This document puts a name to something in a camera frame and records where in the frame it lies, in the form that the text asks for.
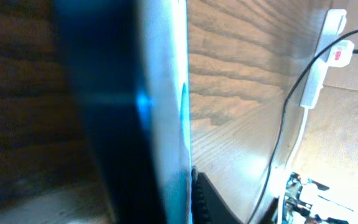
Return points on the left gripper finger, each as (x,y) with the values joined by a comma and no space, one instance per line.
(207,206)

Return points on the blue Samsung Galaxy smartphone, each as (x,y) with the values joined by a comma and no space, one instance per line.
(127,63)

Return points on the white USB charger plug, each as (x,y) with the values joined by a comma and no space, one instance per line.
(340,54)

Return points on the white power strip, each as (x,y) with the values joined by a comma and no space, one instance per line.
(334,24)

